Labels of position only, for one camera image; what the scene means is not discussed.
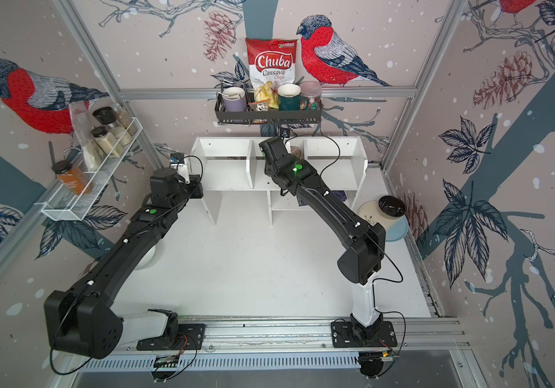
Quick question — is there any white wooden bookshelf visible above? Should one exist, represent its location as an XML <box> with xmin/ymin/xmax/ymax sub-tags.
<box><xmin>189</xmin><ymin>137</ymin><xmax>369</xmax><ymax>223</ymax></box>

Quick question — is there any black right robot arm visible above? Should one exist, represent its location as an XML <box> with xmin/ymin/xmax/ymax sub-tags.
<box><xmin>260</xmin><ymin>137</ymin><xmax>386</xmax><ymax>345</ymax></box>

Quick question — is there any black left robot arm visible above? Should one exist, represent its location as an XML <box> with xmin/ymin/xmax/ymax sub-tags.
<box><xmin>44</xmin><ymin>167</ymin><xmax>203</xmax><ymax>359</ymax></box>

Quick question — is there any dark blue book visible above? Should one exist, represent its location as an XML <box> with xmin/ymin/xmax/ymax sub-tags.
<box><xmin>332</xmin><ymin>191</ymin><xmax>347</xmax><ymax>202</ymax></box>

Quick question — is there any white bowl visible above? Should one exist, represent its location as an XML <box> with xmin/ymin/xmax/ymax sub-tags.
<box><xmin>135</xmin><ymin>244</ymin><xmax>160</xmax><ymax>271</ymax></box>

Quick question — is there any black lid spice jar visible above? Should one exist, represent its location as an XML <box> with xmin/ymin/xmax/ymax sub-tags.
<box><xmin>93</xmin><ymin>107</ymin><xmax>132</xmax><ymax>146</ymax></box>
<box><xmin>91</xmin><ymin>126</ymin><xmax>124</xmax><ymax>158</ymax></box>

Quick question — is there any green mug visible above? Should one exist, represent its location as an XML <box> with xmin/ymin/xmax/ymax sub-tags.
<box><xmin>277</xmin><ymin>83</ymin><xmax>301</xmax><ymax>112</ymax></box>

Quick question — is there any yellow snack packet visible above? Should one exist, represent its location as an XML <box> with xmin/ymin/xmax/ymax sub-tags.
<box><xmin>254</xmin><ymin>81</ymin><xmax>279</xmax><ymax>110</ymax></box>

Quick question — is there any pink lidded jar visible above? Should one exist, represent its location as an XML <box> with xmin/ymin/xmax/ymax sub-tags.
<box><xmin>299</xmin><ymin>81</ymin><xmax>322</xmax><ymax>110</ymax></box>

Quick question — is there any clear plastic bag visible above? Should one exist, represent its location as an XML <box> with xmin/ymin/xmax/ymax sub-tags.
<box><xmin>69</xmin><ymin>102</ymin><xmax>105</xmax><ymax>172</ymax></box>

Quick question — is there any lilac mug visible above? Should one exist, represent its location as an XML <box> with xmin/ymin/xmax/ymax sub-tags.
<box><xmin>220</xmin><ymin>87</ymin><xmax>248</xmax><ymax>113</ymax></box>

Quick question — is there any orange spice jar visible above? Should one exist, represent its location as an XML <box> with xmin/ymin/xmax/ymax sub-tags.
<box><xmin>51</xmin><ymin>160</ymin><xmax>93</xmax><ymax>196</ymax></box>

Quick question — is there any red Chuba chips bag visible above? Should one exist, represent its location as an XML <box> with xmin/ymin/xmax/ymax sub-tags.
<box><xmin>246</xmin><ymin>38</ymin><xmax>298</xmax><ymax>91</ymax></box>

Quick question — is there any black bowl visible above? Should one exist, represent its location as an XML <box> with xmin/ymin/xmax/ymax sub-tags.
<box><xmin>378</xmin><ymin>195</ymin><xmax>406</xmax><ymax>218</ymax></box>

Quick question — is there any cream and blue plate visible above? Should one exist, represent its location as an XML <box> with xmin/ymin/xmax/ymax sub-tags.
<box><xmin>358</xmin><ymin>200</ymin><xmax>409</xmax><ymax>242</ymax></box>

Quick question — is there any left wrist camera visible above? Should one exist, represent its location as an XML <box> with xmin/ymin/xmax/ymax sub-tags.
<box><xmin>169</xmin><ymin>152</ymin><xmax>185</xmax><ymax>168</ymax></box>

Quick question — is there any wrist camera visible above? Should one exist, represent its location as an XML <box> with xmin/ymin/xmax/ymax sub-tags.
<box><xmin>278</xmin><ymin>127</ymin><xmax>290</xmax><ymax>140</ymax></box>
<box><xmin>169</xmin><ymin>152</ymin><xmax>185</xmax><ymax>168</ymax></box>

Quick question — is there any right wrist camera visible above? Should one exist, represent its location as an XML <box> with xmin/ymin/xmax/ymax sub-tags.
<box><xmin>278</xmin><ymin>127</ymin><xmax>290</xmax><ymax>140</ymax></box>

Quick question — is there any black wall basket shelf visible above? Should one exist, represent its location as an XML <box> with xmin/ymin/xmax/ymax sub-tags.
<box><xmin>215</xmin><ymin>92</ymin><xmax>324</xmax><ymax>124</ymax></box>

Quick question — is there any white wire wall rack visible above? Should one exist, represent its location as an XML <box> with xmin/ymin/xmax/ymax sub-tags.
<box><xmin>40</xmin><ymin>116</ymin><xmax>143</xmax><ymax>221</ymax></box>

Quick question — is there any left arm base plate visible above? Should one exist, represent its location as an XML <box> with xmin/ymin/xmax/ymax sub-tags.
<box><xmin>136</xmin><ymin>323</ymin><xmax>206</xmax><ymax>352</ymax></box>

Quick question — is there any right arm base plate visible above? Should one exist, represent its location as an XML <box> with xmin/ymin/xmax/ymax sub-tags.
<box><xmin>330</xmin><ymin>319</ymin><xmax>399</xmax><ymax>349</ymax></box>

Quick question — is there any aluminium mounting rail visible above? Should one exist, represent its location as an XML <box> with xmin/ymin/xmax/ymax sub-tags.
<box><xmin>63</xmin><ymin>316</ymin><xmax>472</xmax><ymax>355</ymax></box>

